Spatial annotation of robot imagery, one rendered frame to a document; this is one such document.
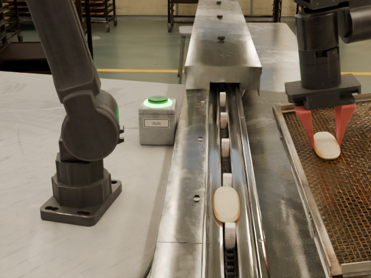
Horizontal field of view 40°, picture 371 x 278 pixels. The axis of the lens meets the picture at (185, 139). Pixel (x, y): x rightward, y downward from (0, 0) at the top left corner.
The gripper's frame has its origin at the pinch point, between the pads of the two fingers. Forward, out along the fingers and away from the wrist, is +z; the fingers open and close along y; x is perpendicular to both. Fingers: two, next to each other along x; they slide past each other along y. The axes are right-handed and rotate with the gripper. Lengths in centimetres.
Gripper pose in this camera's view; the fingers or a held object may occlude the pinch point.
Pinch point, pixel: (325, 140)
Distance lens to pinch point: 81.2
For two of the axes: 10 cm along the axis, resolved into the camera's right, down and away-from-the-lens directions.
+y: 9.8, -1.2, -1.4
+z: 1.7, 9.2, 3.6
